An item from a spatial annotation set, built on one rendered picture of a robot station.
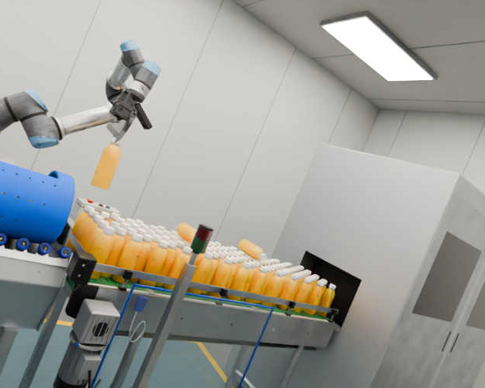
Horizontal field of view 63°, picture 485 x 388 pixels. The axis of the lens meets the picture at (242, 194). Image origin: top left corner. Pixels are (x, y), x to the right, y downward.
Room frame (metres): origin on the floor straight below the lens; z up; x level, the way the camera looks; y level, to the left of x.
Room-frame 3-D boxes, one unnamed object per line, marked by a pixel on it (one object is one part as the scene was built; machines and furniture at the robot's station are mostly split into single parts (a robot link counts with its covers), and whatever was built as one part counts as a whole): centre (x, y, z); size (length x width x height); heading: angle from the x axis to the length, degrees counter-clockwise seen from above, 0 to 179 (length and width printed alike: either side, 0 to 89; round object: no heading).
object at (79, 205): (1.93, 0.62, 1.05); 0.20 x 0.10 x 0.10; 129
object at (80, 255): (1.45, 0.44, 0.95); 0.10 x 0.07 x 0.10; 39
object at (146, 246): (1.70, 0.30, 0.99); 0.07 x 0.07 x 0.19
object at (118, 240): (1.62, 0.40, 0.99); 0.07 x 0.07 x 0.19
